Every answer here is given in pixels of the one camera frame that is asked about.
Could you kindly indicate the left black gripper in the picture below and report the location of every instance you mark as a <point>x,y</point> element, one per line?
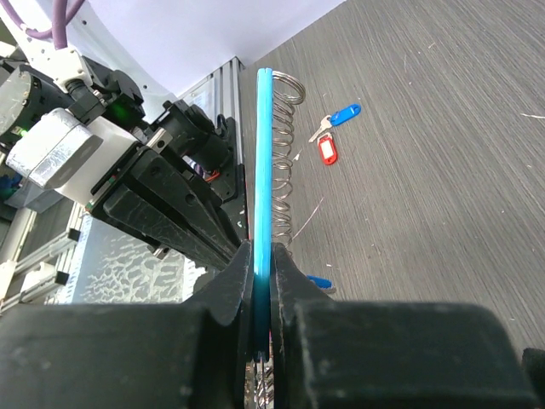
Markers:
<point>175,192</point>

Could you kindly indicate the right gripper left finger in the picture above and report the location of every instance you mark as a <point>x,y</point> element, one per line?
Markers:
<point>151,355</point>

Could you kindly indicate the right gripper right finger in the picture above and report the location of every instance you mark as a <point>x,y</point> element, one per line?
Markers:
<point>334,354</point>

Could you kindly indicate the blue handled key ring organizer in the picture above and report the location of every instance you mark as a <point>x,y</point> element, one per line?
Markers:
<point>277,95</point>

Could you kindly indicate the key with blue tag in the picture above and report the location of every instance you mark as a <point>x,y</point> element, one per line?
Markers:
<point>336,119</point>

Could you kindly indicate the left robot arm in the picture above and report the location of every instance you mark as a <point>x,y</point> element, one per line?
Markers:
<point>55,75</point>

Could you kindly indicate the red key tag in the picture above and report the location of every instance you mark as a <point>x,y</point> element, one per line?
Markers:
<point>327,149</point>

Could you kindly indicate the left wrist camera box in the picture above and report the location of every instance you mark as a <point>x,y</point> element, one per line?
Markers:
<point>60,153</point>

